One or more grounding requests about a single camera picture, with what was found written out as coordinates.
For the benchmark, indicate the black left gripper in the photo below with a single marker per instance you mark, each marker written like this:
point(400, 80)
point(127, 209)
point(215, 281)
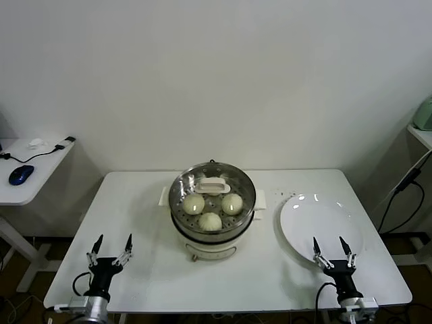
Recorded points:
point(104, 270)

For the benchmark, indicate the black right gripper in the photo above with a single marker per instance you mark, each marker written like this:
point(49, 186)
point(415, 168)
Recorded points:
point(342, 273)

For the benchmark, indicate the white steamed baozi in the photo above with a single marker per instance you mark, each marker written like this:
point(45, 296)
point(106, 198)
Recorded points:
point(194, 204)
point(213, 194)
point(232, 204)
point(210, 221)

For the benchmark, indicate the stainless steel steamer basket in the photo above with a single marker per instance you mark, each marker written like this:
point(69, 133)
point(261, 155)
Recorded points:
point(211, 237)

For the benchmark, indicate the white round plate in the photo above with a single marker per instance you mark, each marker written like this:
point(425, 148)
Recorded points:
point(317, 222)

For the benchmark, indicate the cream electric cooker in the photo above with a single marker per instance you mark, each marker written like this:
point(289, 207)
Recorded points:
point(211, 251)

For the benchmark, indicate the white side desk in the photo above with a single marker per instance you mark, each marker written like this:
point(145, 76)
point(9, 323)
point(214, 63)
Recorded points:
point(40, 175)

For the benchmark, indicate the blue computer mouse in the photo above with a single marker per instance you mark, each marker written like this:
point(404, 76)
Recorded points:
point(21, 174)

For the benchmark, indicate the small white object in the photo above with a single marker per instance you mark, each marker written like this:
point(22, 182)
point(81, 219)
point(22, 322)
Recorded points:
point(36, 143)

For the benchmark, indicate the white shelf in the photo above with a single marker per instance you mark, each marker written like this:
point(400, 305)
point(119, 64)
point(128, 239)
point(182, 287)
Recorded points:
point(422, 135)

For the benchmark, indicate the pale green appliance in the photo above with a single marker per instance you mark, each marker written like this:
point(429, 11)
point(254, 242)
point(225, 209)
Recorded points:
point(424, 114)

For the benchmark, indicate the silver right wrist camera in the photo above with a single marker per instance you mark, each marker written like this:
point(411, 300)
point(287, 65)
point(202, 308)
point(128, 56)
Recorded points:
point(359, 302)

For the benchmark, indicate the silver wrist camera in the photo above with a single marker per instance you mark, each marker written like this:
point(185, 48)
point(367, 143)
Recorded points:
point(359, 302)
point(81, 302)

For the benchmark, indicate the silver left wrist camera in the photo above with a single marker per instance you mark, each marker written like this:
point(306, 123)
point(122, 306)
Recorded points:
point(81, 302)

